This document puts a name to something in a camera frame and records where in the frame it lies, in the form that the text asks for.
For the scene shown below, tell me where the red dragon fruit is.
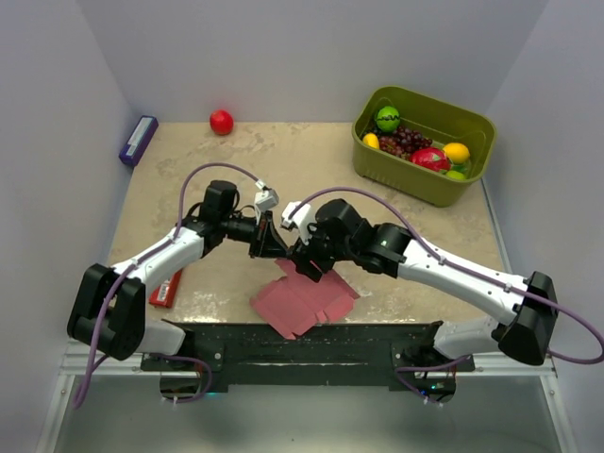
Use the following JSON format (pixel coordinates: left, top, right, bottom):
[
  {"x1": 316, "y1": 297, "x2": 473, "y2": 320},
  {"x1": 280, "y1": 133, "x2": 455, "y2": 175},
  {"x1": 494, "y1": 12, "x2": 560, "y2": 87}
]
[{"x1": 410, "y1": 147, "x2": 451, "y2": 174}]

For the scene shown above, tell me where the purple box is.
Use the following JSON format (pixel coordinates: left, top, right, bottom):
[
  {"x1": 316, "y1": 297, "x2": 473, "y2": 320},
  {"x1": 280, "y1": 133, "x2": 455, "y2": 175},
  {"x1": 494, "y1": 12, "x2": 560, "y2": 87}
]
[{"x1": 118, "y1": 115, "x2": 159, "y2": 168}]

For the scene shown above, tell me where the purple grapes bunch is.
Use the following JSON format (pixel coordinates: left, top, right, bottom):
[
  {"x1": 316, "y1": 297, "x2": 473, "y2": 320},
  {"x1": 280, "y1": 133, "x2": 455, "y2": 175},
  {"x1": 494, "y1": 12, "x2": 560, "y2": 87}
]
[{"x1": 378, "y1": 126, "x2": 433, "y2": 160}]

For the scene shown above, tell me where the yellow orange fruit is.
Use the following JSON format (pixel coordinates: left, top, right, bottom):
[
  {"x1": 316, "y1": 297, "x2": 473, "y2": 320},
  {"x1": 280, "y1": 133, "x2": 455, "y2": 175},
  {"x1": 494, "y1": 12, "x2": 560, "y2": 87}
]
[{"x1": 443, "y1": 143, "x2": 470, "y2": 165}]

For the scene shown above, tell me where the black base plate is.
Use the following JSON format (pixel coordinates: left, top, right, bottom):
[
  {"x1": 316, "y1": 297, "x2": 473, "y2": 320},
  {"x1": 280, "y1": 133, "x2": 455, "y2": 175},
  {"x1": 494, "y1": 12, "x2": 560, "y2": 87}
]
[{"x1": 142, "y1": 323, "x2": 475, "y2": 402}]

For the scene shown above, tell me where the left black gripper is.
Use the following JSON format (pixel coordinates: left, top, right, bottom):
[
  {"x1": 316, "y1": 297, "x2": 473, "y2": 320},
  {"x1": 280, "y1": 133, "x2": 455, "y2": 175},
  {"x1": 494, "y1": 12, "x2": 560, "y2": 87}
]
[{"x1": 221, "y1": 210, "x2": 290, "y2": 260}]

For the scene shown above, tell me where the small green fruit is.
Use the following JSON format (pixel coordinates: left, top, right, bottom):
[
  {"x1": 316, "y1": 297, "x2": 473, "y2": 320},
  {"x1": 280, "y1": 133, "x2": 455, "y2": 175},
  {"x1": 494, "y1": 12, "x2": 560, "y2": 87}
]
[{"x1": 445, "y1": 170, "x2": 466, "y2": 181}]

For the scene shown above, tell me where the small yellow lemon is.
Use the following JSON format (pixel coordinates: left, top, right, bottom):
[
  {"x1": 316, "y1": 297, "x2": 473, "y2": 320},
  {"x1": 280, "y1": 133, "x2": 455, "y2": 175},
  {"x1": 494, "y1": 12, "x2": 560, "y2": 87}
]
[{"x1": 362, "y1": 132, "x2": 380, "y2": 149}]

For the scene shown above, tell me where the red apple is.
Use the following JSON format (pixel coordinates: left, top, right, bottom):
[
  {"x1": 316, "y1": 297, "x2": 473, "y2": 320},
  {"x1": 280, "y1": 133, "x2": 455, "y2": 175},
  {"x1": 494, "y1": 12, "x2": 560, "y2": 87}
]
[{"x1": 210, "y1": 109, "x2": 234, "y2": 136}]

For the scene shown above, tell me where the red box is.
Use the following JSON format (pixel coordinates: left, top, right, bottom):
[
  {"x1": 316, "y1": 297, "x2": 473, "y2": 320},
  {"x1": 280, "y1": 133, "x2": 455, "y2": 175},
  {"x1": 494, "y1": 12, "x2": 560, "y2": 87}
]
[{"x1": 148, "y1": 270, "x2": 182, "y2": 310}]

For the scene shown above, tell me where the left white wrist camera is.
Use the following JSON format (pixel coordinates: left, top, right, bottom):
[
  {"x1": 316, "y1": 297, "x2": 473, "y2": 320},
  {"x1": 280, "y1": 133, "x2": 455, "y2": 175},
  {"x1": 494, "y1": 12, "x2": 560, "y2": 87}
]
[{"x1": 254, "y1": 188, "x2": 279, "y2": 212}]

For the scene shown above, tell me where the aluminium frame rail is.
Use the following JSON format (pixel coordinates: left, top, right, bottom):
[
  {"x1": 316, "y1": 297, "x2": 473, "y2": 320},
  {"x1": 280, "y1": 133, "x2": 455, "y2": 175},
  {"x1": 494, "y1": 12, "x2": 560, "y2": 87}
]
[{"x1": 37, "y1": 344, "x2": 577, "y2": 452}]

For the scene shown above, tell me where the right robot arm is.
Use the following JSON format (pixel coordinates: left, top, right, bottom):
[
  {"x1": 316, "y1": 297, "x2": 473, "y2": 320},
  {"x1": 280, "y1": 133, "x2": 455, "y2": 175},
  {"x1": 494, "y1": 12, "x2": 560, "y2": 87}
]
[{"x1": 281, "y1": 199, "x2": 558, "y2": 371}]

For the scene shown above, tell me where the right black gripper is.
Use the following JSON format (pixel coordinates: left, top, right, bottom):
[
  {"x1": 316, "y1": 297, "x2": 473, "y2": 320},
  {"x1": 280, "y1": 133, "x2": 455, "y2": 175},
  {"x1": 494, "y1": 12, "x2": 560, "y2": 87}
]
[{"x1": 288, "y1": 218, "x2": 357, "y2": 282}]

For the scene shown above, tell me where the pink paper box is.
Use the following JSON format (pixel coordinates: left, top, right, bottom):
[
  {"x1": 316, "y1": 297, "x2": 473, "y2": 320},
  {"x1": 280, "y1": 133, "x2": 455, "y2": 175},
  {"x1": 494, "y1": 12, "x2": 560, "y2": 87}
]
[{"x1": 250, "y1": 260, "x2": 360, "y2": 340}]

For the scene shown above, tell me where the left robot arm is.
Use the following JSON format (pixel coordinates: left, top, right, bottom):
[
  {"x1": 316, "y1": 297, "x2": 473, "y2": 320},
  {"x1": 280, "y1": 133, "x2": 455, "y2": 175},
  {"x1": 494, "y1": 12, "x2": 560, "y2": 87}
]
[{"x1": 67, "y1": 180, "x2": 287, "y2": 370}]

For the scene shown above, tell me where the green plastic basket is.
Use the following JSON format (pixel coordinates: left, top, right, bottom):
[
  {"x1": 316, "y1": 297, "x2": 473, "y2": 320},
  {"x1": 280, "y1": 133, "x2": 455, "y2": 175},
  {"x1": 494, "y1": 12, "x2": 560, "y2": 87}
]
[{"x1": 352, "y1": 86, "x2": 496, "y2": 208}]

